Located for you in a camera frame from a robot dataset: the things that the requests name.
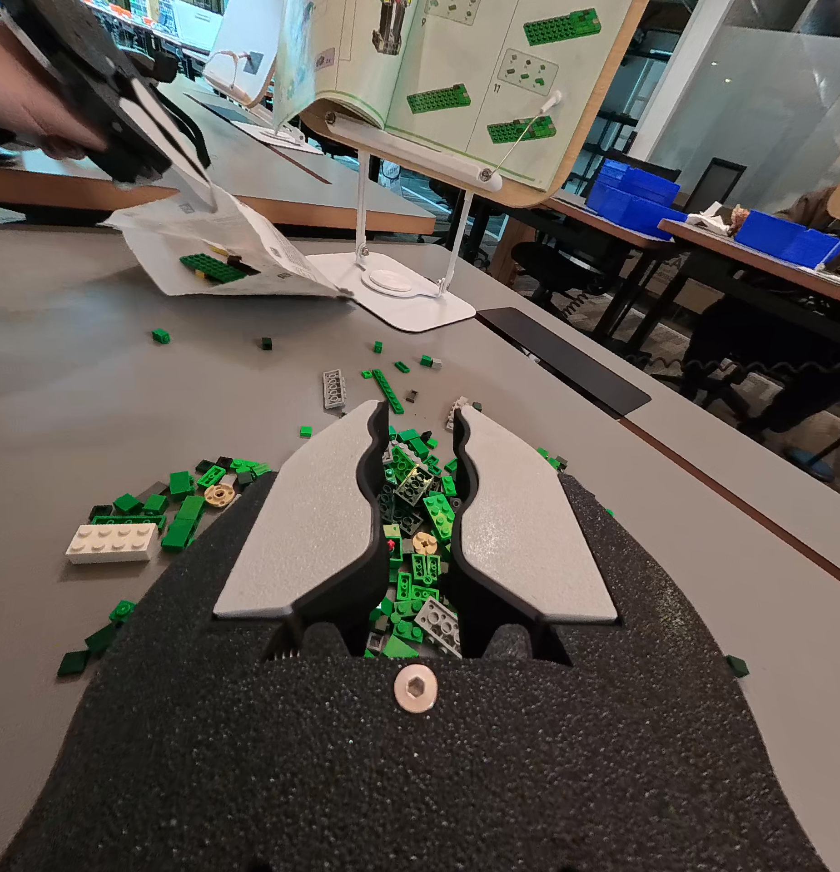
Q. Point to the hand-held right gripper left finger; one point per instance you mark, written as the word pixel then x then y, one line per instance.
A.
pixel 311 518

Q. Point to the grey desk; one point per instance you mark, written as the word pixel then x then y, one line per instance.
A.
pixel 86 409

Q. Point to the tan round plate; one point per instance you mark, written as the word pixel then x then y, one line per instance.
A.
pixel 424 543
pixel 219 496

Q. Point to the person's left hand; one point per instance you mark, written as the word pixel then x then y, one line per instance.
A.
pixel 24 102

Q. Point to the long green plate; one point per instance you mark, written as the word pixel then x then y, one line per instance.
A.
pixel 387 392

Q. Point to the black chair back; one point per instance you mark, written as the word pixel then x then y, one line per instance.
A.
pixel 716 185

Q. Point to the brick instruction booklet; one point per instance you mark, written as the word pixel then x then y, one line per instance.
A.
pixel 447 75

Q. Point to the light grey studded piece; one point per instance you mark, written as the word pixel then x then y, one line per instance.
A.
pixel 458 411

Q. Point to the grey studded plate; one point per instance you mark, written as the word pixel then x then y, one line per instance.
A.
pixel 334 389

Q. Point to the green and grey brick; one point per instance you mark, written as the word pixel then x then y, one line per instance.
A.
pixel 430 362

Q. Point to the white paper bag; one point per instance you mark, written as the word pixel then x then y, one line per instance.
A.
pixel 256 231

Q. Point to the pile of green bricks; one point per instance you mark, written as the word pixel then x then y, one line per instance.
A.
pixel 437 507

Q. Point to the wood-edged background desk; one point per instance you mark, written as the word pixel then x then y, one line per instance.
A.
pixel 270 180

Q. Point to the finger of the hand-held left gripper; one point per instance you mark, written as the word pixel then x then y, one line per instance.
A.
pixel 162 140
pixel 196 140

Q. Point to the white two-by-four brick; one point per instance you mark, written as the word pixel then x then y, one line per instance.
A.
pixel 113 543

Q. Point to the black office chair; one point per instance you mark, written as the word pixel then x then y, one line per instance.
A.
pixel 563 272

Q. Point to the white crumpled tissue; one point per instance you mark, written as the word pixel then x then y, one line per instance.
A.
pixel 709 216

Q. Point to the brown-topped side desk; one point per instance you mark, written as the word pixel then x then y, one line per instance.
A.
pixel 754 262
pixel 597 214

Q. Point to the dark green flat tile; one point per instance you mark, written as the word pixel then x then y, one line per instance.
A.
pixel 737 666

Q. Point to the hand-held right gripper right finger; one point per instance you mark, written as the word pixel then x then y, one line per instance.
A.
pixel 529 538

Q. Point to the green plate brick assembly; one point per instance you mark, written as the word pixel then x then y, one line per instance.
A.
pixel 212 267

